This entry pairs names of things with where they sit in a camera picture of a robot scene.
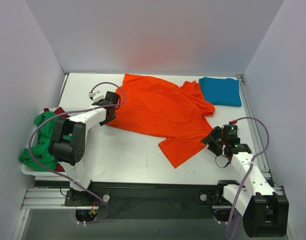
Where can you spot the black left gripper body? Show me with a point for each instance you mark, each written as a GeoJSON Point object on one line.
{"type": "Point", "coordinates": [113, 104]}

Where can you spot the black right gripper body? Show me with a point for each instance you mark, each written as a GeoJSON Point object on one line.
{"type": "Point", "coordinates": [212, 139]}

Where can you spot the orange t-shirt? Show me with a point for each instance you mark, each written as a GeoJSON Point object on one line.
{"type": "Point", "coordinates": [156, 107]}

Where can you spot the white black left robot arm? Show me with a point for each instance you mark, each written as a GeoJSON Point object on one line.
{"type": "Point", "coordinates": [68, 139]}

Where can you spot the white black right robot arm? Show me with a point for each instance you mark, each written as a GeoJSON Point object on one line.
{"type": "Point", "coordinates": [263, 210]}

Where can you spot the white perforated plastic basket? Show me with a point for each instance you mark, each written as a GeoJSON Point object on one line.
{"type": "Point", "coordinates": [68, 113]}

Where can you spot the folded blue t-shirt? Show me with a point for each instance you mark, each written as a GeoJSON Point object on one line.
{"type": "Point", "coordinates": [221, 91]}

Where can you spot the dark red t-shirt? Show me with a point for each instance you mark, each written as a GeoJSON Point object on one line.
{"type": "Point", "coordinates": [58, 110]}

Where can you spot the green t-shirt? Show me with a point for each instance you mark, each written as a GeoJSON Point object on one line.
{"type": "Point", "coordinates": [40, 150]}

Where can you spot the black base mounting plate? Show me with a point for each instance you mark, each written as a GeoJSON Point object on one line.
{"type": "Point", "coordinates": [149, 201]}

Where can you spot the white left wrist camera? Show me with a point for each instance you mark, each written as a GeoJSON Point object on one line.
{"type": "Point", "coordinates": [96, 96]}

